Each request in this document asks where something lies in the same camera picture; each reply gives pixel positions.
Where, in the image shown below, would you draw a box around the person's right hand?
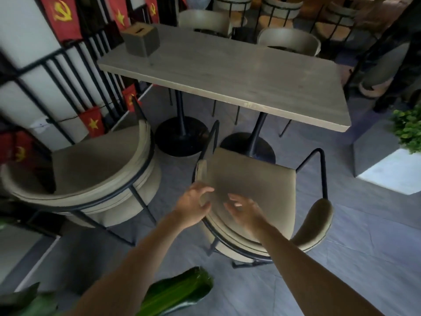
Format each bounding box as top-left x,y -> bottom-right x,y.
224,193 -> 272,241

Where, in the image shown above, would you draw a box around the person's left hand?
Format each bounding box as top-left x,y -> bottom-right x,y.
173,182 -> 215,231

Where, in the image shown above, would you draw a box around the person's right forearm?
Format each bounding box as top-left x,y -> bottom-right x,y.
259,225 -> 386,316

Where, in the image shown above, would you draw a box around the person's left forearm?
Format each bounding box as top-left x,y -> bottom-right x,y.
64,212 -> 195,316

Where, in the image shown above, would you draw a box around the broad green plant leaf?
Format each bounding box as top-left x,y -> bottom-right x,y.
136,266 -> 214,316

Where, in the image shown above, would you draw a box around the red hammer and sickle flag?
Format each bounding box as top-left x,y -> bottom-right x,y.
39,0 -> 83,43
121,84 -> 143,113
144,0 -> 160,24
0,131 -> 34,165

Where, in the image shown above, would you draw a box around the grey wooden table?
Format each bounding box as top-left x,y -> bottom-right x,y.
98,23 -> 352,165

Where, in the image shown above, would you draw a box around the red flag with yellow star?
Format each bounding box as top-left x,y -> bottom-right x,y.
107,0 -> 133,31
78,106 -> 106,138

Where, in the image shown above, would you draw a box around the white square planter box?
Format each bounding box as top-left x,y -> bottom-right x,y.
353,119 -> 421,195

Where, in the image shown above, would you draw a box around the brown tissue box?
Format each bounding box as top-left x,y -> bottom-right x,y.
121,22 -> 161,58

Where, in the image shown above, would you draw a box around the black metal railing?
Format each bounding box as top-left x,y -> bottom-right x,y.
0,28 -> 155,147

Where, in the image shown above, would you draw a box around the small-leaved green plant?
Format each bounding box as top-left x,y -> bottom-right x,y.
391,106 -> 421,155

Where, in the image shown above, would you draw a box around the beige round pot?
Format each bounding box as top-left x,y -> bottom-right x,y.
358,43 -> 411,98

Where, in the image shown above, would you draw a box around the dark green plant leaves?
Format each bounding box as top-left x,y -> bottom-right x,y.
0,282 -> 59,316

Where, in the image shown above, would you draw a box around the tan chair with black bars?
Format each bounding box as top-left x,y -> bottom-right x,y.
213,0 -> 253,27
313,0 -> 360,44
257,0 -> 304,31

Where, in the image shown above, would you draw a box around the beige chair with black frame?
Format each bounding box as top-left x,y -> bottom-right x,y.
192,120 -> 335,269
257,27 -> 321,57
0,95 -> 162,247
177,9 -> 233,38

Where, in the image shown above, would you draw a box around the white wall socket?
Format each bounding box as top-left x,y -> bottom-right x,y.
29,118 -> 51,133

